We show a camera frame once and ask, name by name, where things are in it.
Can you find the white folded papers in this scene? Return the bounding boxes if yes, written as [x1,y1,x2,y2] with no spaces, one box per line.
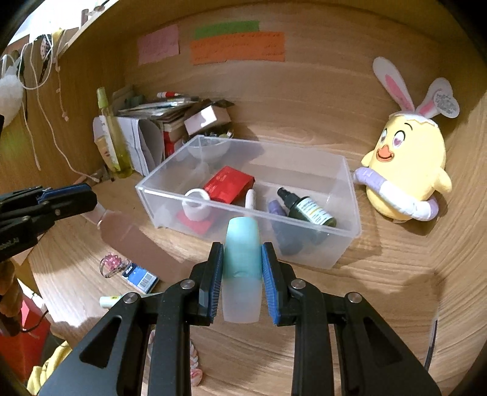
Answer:
[114,116,164,176]

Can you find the teal capped tube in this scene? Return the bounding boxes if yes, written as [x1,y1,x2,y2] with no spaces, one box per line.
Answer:
[222,217,264,324]

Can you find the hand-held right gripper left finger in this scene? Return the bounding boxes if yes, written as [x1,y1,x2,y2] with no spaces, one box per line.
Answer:
[38,241,225,396]

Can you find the orange paper note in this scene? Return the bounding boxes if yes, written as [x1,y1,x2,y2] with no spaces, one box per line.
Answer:
[189,31,286,66]

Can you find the clear plastic box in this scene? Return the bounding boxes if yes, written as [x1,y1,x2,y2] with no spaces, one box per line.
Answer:
[135,135,362,270]

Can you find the small staples box with barcode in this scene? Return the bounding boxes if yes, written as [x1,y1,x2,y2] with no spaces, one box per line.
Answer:
[122,263,159,294]

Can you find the yellow chick plush toy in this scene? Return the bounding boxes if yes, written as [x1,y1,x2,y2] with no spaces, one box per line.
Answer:
[352,56,461,223]

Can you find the stack of papers and books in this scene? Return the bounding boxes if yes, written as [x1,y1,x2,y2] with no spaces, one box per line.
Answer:
[114,86,214,122]

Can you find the beige sunscreen tube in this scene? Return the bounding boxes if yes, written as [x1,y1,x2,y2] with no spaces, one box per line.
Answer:
[94,135,117,172]

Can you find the white cable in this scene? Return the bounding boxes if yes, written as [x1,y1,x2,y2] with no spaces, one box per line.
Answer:
[19,34,101,184]

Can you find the yellow-green spray bottle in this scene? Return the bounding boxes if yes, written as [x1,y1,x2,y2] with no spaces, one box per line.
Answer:
[96,87,133,179]

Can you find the white fluffy ball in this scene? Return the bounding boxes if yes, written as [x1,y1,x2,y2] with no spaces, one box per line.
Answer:
[0,72,25,117]

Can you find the red box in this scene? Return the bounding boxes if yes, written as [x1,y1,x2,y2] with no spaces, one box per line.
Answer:
[176,165,255,234]
[163,129,187,161]

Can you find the dark green dropper bottle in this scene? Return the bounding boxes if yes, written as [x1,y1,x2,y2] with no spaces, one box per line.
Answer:
[274,186,338,256]

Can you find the yellow cloth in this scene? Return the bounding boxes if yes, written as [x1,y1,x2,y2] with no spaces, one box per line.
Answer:
[26,341,73,396]

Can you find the green paper note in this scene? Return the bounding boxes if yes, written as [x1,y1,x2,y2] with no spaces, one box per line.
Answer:
[194,19,260,40]

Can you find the pale green stick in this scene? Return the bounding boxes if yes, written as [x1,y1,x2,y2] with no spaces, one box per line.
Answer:
[100,295,128,310]

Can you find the purple spray bottle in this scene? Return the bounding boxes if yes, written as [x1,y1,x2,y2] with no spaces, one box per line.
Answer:
[267,199,293,244]

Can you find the pink paper note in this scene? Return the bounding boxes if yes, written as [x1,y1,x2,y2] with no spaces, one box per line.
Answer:
[138,25,180,65]

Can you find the small white carton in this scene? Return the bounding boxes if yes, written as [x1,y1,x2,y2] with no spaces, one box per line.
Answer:
[184,104,233,135]

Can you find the black white lanyard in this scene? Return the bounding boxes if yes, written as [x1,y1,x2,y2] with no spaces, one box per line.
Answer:
[38,34,54,82]

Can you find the keychain with pink rope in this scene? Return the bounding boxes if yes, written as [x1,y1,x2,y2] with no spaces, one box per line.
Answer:
[148,329,203,387]

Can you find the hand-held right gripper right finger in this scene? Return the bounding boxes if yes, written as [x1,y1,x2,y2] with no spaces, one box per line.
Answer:
[261,241,442,396]

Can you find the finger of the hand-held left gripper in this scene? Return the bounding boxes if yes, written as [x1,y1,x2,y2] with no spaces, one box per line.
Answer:
[0,189,97,237]
[0,184,92,212]

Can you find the ceramic bowl with beads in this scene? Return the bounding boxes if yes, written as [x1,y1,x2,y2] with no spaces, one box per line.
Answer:
[186,131,233,161]

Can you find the white tape roll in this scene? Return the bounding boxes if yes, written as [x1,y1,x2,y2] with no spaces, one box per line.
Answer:
[183,188,211,221]

